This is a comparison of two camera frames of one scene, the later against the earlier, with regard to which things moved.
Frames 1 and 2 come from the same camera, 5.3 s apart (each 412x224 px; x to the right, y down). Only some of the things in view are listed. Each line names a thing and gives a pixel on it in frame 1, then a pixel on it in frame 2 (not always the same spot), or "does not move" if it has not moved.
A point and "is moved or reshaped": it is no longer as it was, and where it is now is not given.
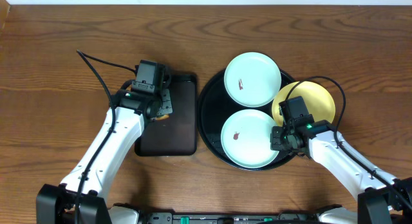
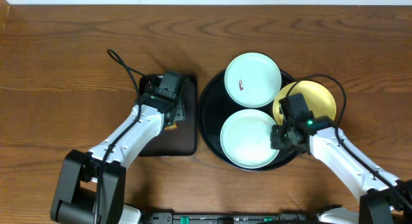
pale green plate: x=252 y=79 does not move
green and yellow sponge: x=164 y=116 is moved or reshaped
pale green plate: x=246 y=138 does not move
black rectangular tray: x=176 y=135 does not move
